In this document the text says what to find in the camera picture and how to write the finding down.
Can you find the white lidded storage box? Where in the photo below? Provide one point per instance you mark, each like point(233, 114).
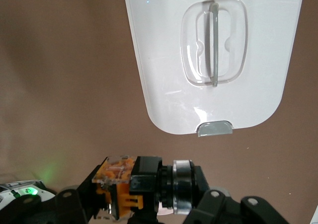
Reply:
point(164, 85)

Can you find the orange push-button switch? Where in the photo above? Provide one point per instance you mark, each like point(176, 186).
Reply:
point(144, 179)

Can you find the pink round plate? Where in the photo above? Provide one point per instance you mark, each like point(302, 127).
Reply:
point(166, 210)

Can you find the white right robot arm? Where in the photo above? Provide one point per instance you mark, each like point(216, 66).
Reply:
point(41, 195)

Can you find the brown table cover sheet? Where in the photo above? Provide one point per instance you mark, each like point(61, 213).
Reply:
point(62, 85)

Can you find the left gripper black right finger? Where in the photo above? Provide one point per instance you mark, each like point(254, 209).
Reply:
point(218, 209)

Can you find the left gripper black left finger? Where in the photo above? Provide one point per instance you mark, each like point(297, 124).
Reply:
point(74, 204)

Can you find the grey box latch clip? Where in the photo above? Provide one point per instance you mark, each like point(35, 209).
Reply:
point(214, 129)

